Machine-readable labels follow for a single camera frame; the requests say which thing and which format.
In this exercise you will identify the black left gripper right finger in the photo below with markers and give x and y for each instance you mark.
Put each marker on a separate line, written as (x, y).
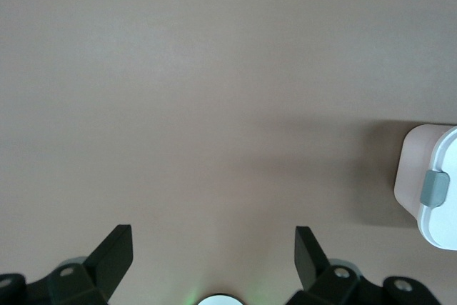
(310, 265)

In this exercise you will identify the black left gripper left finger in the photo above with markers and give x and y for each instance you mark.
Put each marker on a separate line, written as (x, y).
(107, 265)

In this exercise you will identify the pink plastic storage box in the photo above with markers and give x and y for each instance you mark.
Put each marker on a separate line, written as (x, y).
(410, 169)

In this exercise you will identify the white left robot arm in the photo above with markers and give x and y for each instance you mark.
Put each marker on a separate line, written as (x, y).
(219, 300)

